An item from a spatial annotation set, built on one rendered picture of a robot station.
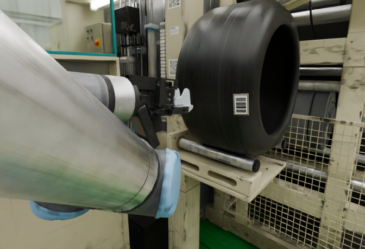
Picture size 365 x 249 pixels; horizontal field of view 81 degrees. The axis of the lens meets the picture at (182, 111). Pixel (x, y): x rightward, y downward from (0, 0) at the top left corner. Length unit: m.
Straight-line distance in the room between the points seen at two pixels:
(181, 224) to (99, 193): 1.07
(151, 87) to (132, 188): 0.27
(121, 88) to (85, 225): 0.86
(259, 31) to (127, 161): 0.55
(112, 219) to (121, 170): 1.05
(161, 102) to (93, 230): 0.87
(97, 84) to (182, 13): 0.68
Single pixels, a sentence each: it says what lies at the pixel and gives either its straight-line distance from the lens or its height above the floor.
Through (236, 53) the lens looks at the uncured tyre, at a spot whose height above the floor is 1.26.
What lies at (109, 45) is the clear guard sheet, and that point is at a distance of 1.06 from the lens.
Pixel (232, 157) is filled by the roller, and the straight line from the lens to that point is 0.78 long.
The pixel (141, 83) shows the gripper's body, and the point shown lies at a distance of 0.44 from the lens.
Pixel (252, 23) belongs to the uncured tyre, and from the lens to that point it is 0.67.
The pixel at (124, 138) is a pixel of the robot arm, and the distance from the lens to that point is 0.19.
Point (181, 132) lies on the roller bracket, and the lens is 0.94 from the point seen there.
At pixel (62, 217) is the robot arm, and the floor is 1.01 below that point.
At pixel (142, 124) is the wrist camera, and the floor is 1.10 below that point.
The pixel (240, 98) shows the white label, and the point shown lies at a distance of 0.60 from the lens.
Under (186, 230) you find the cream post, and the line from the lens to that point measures 1.25.
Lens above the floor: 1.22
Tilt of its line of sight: 11 degrees down
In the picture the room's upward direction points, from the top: straight up
